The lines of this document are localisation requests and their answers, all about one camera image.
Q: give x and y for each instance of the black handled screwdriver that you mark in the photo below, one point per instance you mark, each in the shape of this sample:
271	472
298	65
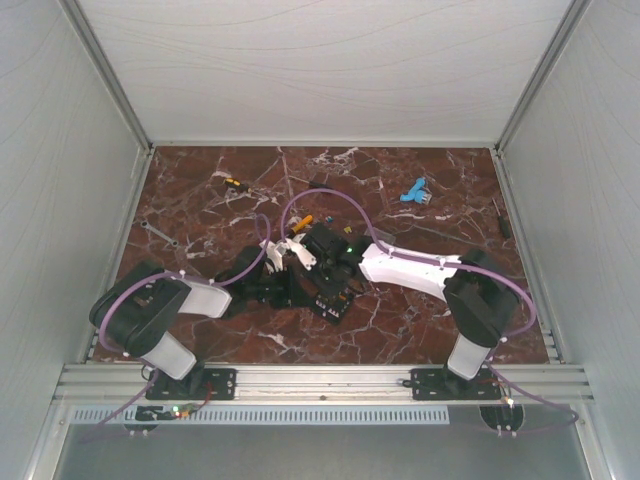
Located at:
311	184

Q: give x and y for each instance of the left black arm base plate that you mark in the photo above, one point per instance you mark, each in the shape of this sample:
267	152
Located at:
216	384

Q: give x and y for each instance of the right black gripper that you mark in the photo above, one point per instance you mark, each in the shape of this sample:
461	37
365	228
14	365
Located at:
336	286

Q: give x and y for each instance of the blue plastic connector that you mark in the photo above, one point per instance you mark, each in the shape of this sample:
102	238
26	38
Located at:
418	193

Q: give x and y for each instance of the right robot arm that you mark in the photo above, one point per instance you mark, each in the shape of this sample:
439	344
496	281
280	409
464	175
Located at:
480	304

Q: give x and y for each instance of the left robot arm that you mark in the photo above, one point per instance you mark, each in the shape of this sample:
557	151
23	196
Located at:
136	314

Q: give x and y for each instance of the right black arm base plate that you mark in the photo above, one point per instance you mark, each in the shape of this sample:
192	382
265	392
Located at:
431	384

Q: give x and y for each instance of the clear plastic fuse box cover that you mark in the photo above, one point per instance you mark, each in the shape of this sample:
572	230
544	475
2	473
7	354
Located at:
382	236

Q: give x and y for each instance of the black fuse box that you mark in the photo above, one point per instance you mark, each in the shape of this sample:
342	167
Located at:
332	308

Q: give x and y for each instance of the thin black screwdriver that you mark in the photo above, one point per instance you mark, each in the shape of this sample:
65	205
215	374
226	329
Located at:
503	223

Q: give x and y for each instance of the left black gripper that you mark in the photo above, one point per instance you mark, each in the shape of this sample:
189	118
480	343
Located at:
293	294

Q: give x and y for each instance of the aluminium rail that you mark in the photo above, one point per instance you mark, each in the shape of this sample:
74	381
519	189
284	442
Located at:
111	383

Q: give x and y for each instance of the silver wrench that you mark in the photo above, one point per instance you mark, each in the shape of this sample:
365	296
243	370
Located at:
147	226

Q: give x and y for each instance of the slotted grey cable duct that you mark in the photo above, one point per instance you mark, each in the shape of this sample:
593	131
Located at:
289	415

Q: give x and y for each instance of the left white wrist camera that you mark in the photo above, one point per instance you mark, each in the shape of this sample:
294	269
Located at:
274	253

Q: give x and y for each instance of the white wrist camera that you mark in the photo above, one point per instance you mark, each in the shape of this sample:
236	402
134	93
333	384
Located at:
300	252
274	253

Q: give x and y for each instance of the orange handled screwdriver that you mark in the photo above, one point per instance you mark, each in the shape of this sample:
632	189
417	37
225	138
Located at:
302	224

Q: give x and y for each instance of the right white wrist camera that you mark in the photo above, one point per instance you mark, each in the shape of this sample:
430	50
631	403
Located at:
300	252

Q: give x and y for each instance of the yellow black screwdriver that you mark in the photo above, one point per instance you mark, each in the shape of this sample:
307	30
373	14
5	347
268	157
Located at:
236	188

